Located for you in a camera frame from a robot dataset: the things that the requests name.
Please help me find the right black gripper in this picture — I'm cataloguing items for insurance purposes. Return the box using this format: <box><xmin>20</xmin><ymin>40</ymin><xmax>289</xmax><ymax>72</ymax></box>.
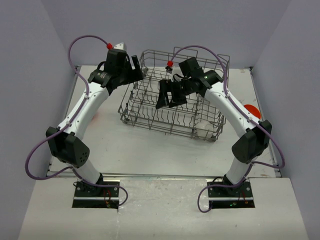
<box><xmin>156</xmin><ymin>78</ymin><xmax>194</xmax><ymax>109</ymax></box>

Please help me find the grey wire dish rack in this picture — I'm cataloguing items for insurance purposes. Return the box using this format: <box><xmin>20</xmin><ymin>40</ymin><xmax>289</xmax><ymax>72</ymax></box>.
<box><xmin>118</xmin><ymin>47</ymin><xmax>230</xmax><ymax>142</ymax></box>

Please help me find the small orange bowl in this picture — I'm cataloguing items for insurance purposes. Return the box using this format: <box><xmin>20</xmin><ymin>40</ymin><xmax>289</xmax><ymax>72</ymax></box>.
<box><xmin>244</xmin><ymin>104</ymin><xmax>262</xmax><ymax>120</ymax></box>

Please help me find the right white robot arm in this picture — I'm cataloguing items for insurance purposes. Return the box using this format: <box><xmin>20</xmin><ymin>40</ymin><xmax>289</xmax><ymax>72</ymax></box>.
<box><xmin>156</xmin><ymin>70</ymin><xmax>272</xmax><ymax>197</ymax></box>

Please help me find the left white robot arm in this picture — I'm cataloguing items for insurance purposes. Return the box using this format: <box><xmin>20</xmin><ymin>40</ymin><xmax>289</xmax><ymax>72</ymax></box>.
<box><xmin>45</xmin><ymin>53</ymin><xmax>144</xmax><ymax>197</ymax></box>

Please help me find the small white bowl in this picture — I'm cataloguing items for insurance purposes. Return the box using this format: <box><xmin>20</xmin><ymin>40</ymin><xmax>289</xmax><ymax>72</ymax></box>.
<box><xmin>195</xmin><ymin>120</ymin><xmax>214</xmax><ymax>139</ymax></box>

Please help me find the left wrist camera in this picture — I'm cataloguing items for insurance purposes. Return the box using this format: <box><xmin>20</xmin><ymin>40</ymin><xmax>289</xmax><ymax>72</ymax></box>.
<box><xmin>103</xmin><ymin>42</ymin><xmax>130</xmax><ymax>75</ymax></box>

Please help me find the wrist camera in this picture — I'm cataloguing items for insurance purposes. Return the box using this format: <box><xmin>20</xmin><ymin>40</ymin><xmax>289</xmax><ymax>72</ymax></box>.
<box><xmin>165</xmin><ymin>57</ymin><xmax>201</xmax><ymax>77</ymax></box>
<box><xmin>103</xmin><ymin>42</ymin><xmax>130</xmax><ymax>75</ymax></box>

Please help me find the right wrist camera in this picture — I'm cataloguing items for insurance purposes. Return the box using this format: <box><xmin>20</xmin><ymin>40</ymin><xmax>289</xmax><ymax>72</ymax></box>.
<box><xmin>165</xmin><ymin>57</ymin><xmax>201</xmax><ymax>77</ymax></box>

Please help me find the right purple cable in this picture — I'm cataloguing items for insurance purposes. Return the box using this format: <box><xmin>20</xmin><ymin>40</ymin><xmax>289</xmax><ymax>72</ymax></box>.
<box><xmin>166</xmin><ymin>45</ymin><xmax>286</xmax><ymax>213</ymax></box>

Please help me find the purple cable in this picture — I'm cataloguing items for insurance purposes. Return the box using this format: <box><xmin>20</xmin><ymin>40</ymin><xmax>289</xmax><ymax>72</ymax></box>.
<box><xmin>24</xmin><ymin>34</ymin><xmax>129</xmax><ymax>207</ymax></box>
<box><xmin>166</xmin><ymin>45</ymin><xmax>286</xmax><ymax>213</ymax></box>

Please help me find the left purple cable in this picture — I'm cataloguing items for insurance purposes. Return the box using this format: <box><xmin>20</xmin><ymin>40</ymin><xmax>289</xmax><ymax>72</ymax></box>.
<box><xmin>24</xmin><ymin>34</ymin><xmax>129</xmax><ymax>207</ymax></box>

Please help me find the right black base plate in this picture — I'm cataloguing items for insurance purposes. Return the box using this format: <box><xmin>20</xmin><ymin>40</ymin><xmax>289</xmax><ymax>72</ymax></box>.
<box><xmin>208</xmin><ymin>181</ymin><xmax>253</xmax><ymax>199</ymax></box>

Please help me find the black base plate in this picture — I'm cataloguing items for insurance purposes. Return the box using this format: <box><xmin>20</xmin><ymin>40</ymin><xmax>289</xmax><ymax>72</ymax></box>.
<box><xmin>208</xmin><ymin>181</ymin><xmax>253</xmax><ymax>199</ymax></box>
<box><xmin>73</xmin><ymin>181</ymin><xmax>119</xmax><ymax>200</ymax></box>

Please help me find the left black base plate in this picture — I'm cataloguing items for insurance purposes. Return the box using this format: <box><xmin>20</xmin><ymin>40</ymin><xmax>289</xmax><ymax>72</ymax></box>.
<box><xmin>73</xmin><ymin>181</ymin><xmax>119</xmax><ymax>200</ymax></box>

